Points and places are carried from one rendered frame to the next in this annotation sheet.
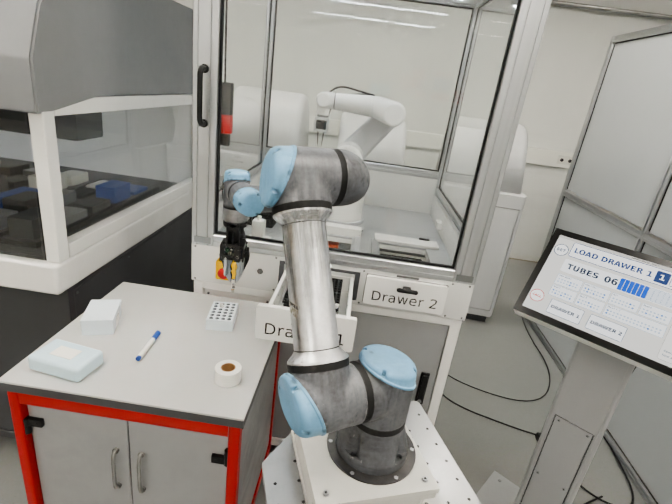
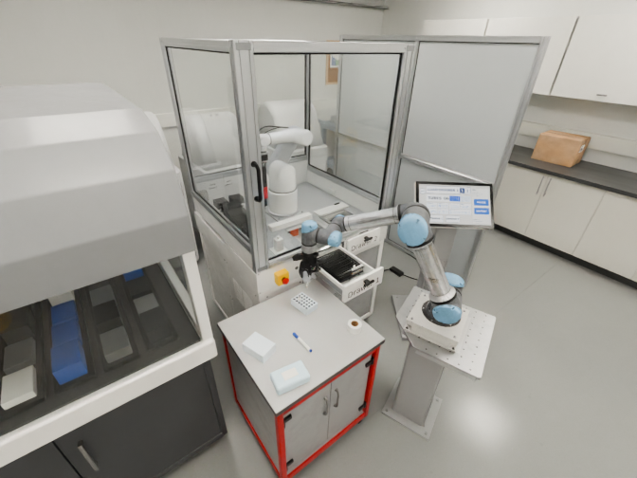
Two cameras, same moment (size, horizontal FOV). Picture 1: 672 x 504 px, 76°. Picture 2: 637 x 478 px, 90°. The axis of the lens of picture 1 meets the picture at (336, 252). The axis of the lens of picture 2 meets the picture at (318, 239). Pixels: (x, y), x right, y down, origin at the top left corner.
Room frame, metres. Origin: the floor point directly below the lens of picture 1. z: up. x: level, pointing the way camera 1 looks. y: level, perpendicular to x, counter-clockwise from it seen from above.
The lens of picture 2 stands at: (0.20, 1.12, 1.99)
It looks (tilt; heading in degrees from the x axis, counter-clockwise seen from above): 32 degrees down; 320
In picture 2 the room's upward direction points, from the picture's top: 2 degrees clockwise
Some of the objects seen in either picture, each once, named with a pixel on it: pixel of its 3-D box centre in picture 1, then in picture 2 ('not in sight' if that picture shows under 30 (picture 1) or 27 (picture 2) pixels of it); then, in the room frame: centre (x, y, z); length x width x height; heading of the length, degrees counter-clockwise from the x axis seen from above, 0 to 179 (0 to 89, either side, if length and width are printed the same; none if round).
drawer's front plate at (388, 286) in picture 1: (404, 294); (363, 240); (1.39, -0.27, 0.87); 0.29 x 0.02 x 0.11; 88
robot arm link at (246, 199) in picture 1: (252, 199); (330, 235); (1.15, 0.25, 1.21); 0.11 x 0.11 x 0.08; 29
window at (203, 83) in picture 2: not in sight; (208, 142); (1.89, 0.49, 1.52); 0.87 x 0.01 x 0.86; 178
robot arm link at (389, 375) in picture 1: (381, 384); (448, 288); (0.70, -0.13, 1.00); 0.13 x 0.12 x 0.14; 119
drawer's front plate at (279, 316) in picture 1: (305, 327); (363, 284); (1.08, 0.06, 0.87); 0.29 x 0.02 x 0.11; 88
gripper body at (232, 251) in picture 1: (234, 240); (310, 261); (1.22, 0.31, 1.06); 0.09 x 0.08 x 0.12; 7
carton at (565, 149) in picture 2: not in sight; (559, 147); (1.25, -3.22, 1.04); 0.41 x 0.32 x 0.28; 178
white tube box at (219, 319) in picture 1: (222, 315); (303, 303); (1.23, 0.34, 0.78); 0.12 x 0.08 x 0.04; 6
